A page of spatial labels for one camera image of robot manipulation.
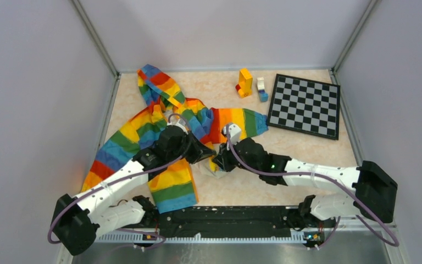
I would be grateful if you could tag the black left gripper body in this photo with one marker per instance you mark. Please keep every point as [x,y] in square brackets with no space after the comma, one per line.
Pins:
[186,148]

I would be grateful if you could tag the orange yellow block toy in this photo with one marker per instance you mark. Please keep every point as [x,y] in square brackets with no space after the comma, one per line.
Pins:
[244,85]

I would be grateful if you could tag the black white checkerboard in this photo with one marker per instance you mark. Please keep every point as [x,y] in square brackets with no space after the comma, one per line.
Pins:
[305,106]

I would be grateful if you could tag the white blue block toy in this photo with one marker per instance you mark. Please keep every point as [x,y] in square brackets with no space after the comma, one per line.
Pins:
[263,96]

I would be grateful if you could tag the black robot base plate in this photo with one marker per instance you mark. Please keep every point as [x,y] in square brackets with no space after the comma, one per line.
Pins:
[225,222]

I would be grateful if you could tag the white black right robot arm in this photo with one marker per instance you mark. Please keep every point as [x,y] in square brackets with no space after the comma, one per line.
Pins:
[365,190]

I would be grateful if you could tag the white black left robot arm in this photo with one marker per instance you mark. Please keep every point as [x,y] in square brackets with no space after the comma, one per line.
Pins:
[79,220]

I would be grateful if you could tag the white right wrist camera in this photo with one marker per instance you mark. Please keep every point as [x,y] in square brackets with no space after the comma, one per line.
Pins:
[232,132]

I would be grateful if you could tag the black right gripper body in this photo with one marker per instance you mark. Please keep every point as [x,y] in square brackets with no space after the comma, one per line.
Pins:
[234,159]

